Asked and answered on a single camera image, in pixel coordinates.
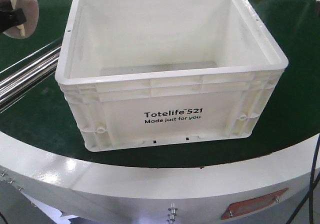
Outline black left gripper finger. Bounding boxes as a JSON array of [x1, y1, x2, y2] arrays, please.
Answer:
[[0, 8, 27, 33]]

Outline pink plush ball toy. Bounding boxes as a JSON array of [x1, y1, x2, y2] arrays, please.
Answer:
[[0, 0, 39, 39]]

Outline white plastic Totelife crate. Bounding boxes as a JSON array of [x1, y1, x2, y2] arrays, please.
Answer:
[[55, 0, 288, 152]]

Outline chrome roller bars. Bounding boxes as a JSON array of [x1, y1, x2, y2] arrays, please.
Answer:
[[0, 37, 63, 112]]

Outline white curved conveyor rim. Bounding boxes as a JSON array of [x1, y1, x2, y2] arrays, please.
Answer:
[[0, 133, 318, 224]]

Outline orange label plate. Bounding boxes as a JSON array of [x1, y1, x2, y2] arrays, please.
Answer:
[[220, 188, 288, 220]]

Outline black cable right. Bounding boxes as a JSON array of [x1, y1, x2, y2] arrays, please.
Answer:
[[287, 133, 320, 224]]

